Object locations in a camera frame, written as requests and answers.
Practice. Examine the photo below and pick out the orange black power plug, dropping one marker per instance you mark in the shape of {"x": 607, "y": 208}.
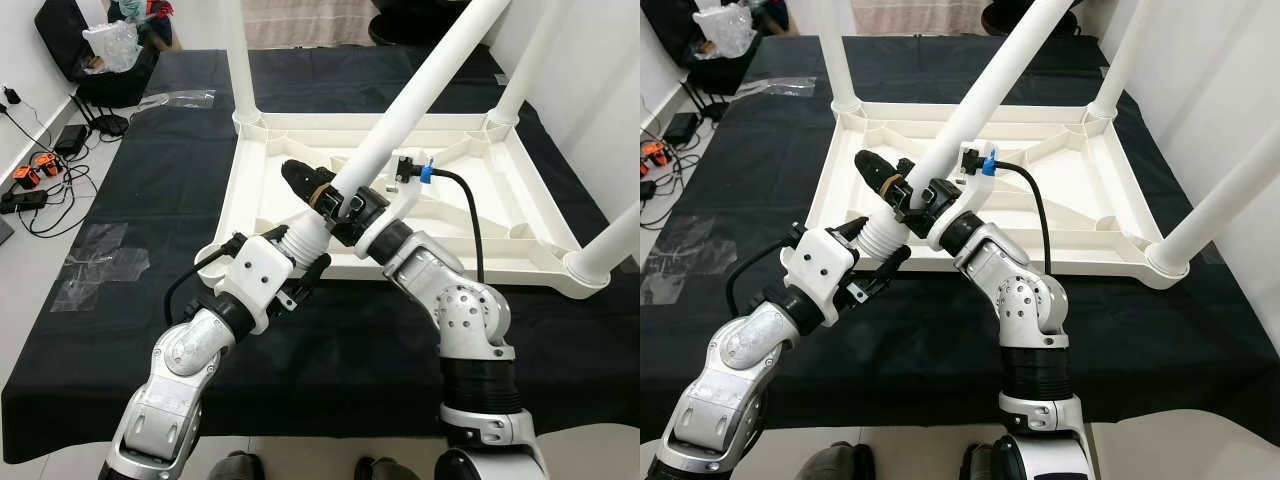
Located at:
{"x": 655, "y": 154}
{"x": 47, "y": 164}
{"x": 25, "y": 177}

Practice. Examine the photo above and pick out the clear tape patch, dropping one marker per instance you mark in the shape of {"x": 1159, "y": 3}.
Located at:
{"x": 690, "y": 260}
{"x": 100, "y": 265}

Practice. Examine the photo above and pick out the white plastic table top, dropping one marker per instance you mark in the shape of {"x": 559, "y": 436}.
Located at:
{"x": 1060, "y": 250}
{"x": 470, "y": 255}

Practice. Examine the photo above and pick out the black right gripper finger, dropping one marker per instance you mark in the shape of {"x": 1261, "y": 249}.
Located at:
{"x": 305, "y": 182}
{"x": 880, "y": 175}

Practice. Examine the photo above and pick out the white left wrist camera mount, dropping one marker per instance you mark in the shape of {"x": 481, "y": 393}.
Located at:
{"x": 252, "y": 280}
{"x": 818, "y": 275}

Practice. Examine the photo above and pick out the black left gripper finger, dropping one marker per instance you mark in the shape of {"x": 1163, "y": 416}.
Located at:
{"x": 276, "y": 232}
{"x": 313, "y": 275}
{"x": 852, "y": 228}
{"x": 885, "y": 272}

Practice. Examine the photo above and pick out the large black bowl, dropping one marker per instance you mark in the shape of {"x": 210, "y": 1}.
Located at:
{"x": 415, "y": 20}
{"x": 1030, "y": 15}

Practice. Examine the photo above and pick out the teal cloth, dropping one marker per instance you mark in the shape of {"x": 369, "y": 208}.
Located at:
{"x": 127, "y": 8}

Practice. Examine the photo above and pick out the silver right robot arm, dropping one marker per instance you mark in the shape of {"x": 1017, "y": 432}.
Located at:
{"x": 460, "y": 320}
{"x": 1030, "y": 310}

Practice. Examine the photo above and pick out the red cloth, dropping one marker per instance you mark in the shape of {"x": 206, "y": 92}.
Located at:
{"x": 158, "y": 7}

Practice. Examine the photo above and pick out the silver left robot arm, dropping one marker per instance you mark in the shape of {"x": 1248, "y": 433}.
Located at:
{"x": 170, "y": 390}
{"x": 735, "y": 385}

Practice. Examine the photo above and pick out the black power adapter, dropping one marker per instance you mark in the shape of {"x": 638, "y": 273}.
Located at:
{"x": 682, "y": 127}
{"x": 71, "y": 140}

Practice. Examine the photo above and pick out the black power strip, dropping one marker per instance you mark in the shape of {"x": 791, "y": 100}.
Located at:
{"x": 24, "y": 201}

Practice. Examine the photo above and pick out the round black floor device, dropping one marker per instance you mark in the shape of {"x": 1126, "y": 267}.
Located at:
{"x": 109, "y": 126}

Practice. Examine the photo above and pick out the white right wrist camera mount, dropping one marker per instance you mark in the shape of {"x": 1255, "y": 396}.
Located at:
{"x": 955, "y": 220}
{"x": 385, "y": 225}

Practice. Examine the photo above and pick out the brown rubber band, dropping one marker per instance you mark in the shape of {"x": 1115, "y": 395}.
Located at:
{"x": 320, "y": 192}
{"x": 893, "y": 185}

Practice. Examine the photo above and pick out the white plastic table leg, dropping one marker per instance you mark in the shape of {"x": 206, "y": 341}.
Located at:
{"x": 530, "y": 60}
{"x": 836, "y": 55}
{"x": 1220, "y": 210}
{"x": 605, "y": 250}
{"x": 1125, "y": 55}
{"x": 420, "y": 100}
{"x": 990, "y": 90}
{"x": 238, "y": 60}

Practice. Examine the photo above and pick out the clear tape strip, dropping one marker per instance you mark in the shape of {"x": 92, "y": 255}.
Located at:
{"x": 178, "y": 99}
{"x": 780, "y": 88}

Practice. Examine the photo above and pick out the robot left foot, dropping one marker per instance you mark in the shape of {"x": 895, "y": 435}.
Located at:
{"x": 835, "y": 462}
{"x": 235, "y": 467}

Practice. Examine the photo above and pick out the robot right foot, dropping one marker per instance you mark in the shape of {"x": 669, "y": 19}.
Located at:
{"x": 388, "y": 470}
{"x": 985, "y": 462}

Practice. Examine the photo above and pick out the wall socket with plug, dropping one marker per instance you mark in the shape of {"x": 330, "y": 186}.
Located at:
{"x": 10, "y": 97}

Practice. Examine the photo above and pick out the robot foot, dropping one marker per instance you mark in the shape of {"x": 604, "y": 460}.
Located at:
{"x": 835, "y": 462}
{"x": 235, "y": 467}
{"x": 388, "y": 470}
{"x": 985, "y": 462}

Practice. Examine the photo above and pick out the black tablecloth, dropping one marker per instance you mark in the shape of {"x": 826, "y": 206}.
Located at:
{"x": 900, "y": 370}
{"x": 330, "y": 370}

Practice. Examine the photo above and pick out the black floor chair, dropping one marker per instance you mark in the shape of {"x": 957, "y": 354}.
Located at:
{"x": 665, "y": 30}
{"x": 60, "y": 40}

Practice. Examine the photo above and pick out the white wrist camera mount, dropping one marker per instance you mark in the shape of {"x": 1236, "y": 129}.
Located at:
{"x": 252, "y": 280}
{"x": 955, "y": 220}
{"x": 818, "y": 275}
{"x": 385, "y": 225}

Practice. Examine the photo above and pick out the beige cloth-covered bench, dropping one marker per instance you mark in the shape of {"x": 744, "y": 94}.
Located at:
{"x": 305, "y": 22}
{"x": 915, "y": 15}

